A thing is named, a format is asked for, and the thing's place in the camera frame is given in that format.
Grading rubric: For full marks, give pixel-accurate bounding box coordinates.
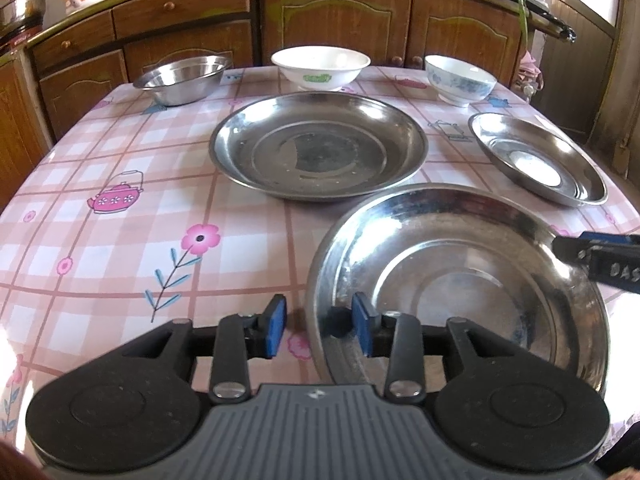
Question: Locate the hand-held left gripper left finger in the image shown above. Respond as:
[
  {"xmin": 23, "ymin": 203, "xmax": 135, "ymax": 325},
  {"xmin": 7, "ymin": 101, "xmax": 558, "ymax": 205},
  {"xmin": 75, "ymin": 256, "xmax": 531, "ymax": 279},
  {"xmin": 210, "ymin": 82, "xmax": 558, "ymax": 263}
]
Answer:
[{"xmin": 120, "ymin": 294, "xmax": 288, "ymax": 406}]

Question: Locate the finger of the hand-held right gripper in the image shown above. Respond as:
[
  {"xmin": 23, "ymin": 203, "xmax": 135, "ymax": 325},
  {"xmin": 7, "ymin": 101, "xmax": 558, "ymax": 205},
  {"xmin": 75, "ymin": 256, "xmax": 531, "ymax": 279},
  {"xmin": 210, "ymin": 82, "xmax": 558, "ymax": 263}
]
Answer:
[
  {"xmin": 576, "ymin": 231, "xmax": 640, "ymax": 249},
  {"xmin": 551, "ymin": 234, "xmax": 602, "ymax": 267}
]

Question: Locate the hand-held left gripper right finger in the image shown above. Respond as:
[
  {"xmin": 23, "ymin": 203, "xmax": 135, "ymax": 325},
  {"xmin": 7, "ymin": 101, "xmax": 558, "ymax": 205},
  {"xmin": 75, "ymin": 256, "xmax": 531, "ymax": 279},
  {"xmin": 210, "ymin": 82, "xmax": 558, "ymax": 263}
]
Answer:
[{"xmin": 351, "ymin": 292, "xmax": 508, "ymax": 406}]

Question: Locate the small steel plate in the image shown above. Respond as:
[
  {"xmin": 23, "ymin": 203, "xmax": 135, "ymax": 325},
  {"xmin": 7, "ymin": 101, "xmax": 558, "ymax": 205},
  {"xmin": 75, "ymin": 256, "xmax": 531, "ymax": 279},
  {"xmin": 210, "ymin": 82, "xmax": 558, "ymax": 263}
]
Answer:
[{"xmin": 468, "ymin": 112, "xmax": 609, "ymax": 207}]

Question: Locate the medium steel plate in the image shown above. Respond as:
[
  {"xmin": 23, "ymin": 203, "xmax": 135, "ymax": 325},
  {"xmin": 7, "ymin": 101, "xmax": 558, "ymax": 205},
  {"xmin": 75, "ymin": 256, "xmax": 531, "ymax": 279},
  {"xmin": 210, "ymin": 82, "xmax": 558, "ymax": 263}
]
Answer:
[{"xmin": 305, "ymin": 183, "xmax": 611, "ymax": 401}]

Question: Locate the large steel plate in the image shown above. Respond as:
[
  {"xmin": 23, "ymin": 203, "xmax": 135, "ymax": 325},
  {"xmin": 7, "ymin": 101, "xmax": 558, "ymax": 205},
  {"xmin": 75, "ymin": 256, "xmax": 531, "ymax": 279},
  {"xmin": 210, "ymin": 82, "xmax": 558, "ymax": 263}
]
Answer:
[{"xmin": 209, "ymin": 92, "xmax": 429, "ymax": 202}]

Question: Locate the white bowl with blue pattern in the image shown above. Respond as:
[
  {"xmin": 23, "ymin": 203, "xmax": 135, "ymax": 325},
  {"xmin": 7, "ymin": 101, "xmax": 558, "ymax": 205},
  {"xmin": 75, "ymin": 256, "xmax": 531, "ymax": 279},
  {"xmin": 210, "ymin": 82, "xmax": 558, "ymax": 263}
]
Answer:
[{"xmin": 425, "ymin": 55, "xmax": 497, "ymax": 107}]

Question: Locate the steel bowl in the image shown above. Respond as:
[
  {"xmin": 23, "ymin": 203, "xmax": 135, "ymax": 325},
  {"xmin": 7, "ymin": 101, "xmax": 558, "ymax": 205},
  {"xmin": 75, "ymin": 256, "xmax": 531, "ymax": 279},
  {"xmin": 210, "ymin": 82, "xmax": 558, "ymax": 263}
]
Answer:
[{"xmin": 132, "ymin": 55, "xmax": 232, "ymax": 107}]

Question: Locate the white bowl with green print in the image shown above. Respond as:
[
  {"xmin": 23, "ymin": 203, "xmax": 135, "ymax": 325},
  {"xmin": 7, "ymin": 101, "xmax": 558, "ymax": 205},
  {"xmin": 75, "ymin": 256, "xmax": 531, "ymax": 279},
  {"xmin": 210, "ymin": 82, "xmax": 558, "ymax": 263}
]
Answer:
[{"xmin": 271, "ymin": 46, "xmax": 371, "ymax": 93}]

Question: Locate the pink checked teapot tablecloth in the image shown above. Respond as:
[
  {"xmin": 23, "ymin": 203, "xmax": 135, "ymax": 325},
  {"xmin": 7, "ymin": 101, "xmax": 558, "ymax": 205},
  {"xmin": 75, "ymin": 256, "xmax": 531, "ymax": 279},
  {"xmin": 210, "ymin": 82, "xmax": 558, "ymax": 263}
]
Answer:
[{"xmin": 0, "ymin": 62, "xmax": 640, "ymax": 480}]

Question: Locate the brown door with window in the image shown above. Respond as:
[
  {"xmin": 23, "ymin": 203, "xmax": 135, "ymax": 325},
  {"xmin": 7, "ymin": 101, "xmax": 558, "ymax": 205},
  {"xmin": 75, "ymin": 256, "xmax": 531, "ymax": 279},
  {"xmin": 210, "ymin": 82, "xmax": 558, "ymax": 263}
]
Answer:
[{"xmin": 540, "ymin": 0, "xmax": 633, "ymax": 141}]

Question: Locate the black flat tray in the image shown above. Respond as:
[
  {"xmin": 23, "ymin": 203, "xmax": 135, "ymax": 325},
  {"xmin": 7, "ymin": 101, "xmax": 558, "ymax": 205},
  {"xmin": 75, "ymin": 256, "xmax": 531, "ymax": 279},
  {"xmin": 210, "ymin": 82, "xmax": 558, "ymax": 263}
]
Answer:
[{"xmin": 442, "ymin": 0, "xmax": 578, "ymax": 43}]

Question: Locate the green onion leaf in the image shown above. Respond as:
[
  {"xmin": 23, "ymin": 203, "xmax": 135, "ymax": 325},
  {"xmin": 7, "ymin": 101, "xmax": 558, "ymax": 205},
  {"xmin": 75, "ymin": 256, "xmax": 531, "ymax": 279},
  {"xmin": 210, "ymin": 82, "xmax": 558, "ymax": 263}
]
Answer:
[{"xmin": 515, "ymin": 0, "xmax": 532, "ymax": 48}]

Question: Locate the wooden cabinet with drawers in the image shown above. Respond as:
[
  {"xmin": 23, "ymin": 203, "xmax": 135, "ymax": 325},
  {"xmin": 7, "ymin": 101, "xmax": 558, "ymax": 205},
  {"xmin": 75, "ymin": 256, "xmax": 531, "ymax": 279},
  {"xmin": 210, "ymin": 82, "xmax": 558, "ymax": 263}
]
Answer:
[{"xmin": 25, "ymin": 0, "xmax": 258, "ymax": 141}]

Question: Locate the wooden single-door cabinet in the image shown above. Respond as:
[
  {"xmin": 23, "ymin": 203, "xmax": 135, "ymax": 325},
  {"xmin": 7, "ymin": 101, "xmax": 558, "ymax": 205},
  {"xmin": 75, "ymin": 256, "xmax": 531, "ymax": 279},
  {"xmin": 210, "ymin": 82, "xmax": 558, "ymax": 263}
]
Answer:
[{"xmin": 0, "ymin": 47, "xmax": 53, "ymax": 181}]

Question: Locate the induction cooker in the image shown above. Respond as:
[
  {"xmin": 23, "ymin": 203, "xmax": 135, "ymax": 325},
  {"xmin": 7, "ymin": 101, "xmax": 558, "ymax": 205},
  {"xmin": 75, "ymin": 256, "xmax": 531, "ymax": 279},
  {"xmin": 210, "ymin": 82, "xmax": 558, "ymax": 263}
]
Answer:
[{"xmin": 0, "ymin": 22, "xmax": 43, "ymax": 53}]

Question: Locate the steel cooking pot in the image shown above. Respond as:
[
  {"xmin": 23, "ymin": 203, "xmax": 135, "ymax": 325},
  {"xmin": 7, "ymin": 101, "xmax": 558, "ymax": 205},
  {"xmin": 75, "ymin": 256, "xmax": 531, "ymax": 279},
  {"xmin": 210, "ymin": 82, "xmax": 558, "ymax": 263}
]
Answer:
[{"xmin": 0, "ymin": 0, "xmax": 51, "ymax": 31}]

